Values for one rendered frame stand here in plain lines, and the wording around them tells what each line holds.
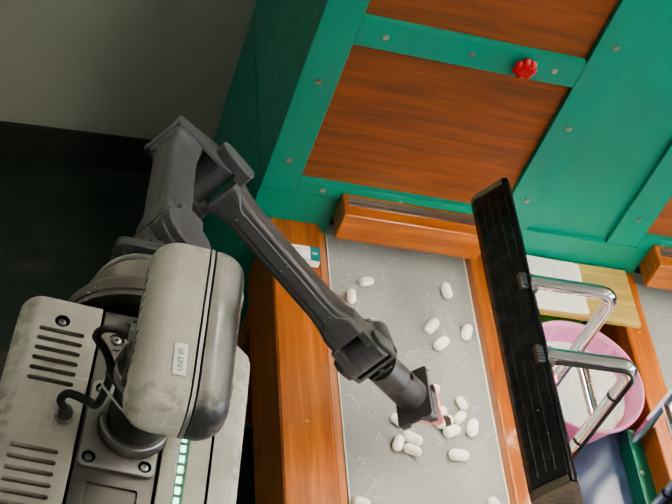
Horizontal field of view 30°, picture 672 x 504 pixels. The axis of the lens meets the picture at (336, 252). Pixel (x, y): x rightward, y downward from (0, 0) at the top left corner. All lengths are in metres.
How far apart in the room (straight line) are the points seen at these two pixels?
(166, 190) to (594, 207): 1.14
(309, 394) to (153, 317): 1.14
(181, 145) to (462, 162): 0.74
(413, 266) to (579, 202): 0.36
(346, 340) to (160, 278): 0.90
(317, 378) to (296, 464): 0.19
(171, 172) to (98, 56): 1.58
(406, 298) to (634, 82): 0.60
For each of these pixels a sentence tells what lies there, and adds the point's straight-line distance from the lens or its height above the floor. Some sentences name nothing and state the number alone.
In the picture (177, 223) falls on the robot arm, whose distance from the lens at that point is 1.56.
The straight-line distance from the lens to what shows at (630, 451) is 2.51.
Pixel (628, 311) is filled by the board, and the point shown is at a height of 0.78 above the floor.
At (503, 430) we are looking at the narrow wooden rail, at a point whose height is 0.76.
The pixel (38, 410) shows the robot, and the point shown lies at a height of 1.45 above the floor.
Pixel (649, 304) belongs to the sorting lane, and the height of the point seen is 0.74.
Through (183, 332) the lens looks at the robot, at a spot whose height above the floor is 1.64.
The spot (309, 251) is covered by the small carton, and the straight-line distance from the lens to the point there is 2.41.
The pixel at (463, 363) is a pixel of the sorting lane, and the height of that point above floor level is 0.74.
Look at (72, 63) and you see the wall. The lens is 3.33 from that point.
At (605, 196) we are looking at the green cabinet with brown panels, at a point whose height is 0.96.
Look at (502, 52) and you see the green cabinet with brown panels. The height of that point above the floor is 1.26.
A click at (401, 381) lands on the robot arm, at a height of 0.94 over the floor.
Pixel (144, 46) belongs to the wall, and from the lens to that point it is 3.29.
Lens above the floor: 2.48
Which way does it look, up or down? 44 degrees down
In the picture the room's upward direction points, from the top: 24 degrees clockwise
